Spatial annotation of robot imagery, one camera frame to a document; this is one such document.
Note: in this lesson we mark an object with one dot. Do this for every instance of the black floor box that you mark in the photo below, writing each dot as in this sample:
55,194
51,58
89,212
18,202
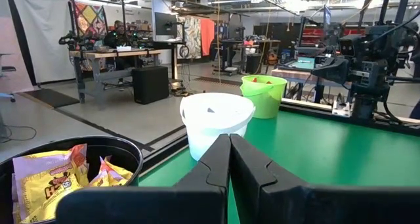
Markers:
151,84

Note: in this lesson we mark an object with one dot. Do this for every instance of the red storage shelving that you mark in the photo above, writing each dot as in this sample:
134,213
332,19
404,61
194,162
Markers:
315,35

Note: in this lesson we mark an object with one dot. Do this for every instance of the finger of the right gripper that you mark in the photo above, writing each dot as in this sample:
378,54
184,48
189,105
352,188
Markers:
331,73

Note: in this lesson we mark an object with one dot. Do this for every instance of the red Skittles bag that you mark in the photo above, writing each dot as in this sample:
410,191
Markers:
255,80

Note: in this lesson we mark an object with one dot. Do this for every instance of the person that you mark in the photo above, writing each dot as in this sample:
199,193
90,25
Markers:
118,36

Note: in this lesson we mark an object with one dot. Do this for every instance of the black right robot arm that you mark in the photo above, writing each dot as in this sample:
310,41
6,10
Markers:
362,107

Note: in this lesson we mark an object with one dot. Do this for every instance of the dark floor mat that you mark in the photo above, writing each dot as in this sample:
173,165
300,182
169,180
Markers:
52,97

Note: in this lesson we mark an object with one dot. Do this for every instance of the background robot table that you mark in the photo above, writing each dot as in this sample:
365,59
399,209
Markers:
302,64

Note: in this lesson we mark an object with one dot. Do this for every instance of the black halloween bucket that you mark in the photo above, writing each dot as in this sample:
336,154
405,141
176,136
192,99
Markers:
128,151

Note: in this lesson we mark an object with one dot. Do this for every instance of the green halloween bucket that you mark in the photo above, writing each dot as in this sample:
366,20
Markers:
265,99

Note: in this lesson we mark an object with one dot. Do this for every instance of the black waste bin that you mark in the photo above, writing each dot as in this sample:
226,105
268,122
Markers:
253,63

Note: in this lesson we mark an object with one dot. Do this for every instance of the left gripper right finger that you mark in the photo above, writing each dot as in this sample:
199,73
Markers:
311,206

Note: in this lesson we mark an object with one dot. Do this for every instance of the white halloween bucket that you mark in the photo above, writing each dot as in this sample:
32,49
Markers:
213,119

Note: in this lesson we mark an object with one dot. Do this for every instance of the patterned grey cloth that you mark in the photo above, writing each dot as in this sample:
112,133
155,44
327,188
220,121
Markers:
190,36

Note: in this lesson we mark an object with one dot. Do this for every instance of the colourful patchwork hanging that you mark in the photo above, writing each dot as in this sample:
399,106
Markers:
90,18

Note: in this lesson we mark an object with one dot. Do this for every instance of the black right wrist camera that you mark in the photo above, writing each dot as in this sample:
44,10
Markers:
349,46

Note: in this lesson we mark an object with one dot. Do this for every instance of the black computer monitor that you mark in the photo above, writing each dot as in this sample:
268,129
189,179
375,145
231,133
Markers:
164,23

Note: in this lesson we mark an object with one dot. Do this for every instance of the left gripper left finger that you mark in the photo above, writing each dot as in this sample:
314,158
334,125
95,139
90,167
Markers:
147,206

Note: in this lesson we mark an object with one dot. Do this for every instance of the yellow Sour Patch Kids pack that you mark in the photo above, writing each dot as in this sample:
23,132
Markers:
42,184
111,176

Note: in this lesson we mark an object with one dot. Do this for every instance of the white partition panel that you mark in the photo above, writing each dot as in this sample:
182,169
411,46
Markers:
46,36

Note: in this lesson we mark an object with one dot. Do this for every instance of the orange red cloth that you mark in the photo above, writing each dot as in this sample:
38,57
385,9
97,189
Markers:
207,35

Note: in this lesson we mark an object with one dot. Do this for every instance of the black bench equipment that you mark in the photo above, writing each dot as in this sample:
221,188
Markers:
73,40

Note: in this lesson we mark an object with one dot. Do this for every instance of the wooden top workbench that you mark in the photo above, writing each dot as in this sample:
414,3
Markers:
98,54

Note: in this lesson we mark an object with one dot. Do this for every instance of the grey office chair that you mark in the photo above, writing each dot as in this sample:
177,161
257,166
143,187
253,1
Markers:
6,69

